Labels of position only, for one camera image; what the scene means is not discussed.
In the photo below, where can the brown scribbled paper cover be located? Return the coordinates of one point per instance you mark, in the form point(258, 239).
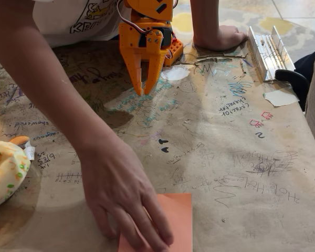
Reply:
point(225, 162)

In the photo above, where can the black rounded clamp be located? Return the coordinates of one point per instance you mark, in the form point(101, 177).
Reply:
point(294, 78)

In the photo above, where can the yellow patterned plush toy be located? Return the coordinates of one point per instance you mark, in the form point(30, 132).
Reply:
point(5, 173)

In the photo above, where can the dark blue garment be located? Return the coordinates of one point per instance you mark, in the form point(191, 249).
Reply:
point(309, 59)

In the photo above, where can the person right hand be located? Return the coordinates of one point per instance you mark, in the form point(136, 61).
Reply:
point(115, 178)

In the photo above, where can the grey yellow patterned rug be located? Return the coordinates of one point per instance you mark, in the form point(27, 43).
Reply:
point(267, 21)

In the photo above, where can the pink square sticky note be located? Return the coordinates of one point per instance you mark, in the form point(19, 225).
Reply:
point(179, 223)

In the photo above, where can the person left forearm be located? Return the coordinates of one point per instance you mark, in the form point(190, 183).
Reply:
point(203, 18)

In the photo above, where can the person left hand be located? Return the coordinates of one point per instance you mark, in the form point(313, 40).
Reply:
point(220, 38)

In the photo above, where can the white printed shirt torso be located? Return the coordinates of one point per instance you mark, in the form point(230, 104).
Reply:
point(76, 21)

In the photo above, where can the orange robot base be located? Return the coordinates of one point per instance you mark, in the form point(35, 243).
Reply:
point(174, 51)

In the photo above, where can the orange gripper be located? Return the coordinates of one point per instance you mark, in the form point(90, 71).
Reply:
point(129, 39)

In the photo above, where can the person right forearm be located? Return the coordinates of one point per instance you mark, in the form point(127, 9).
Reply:
point(34, 65)

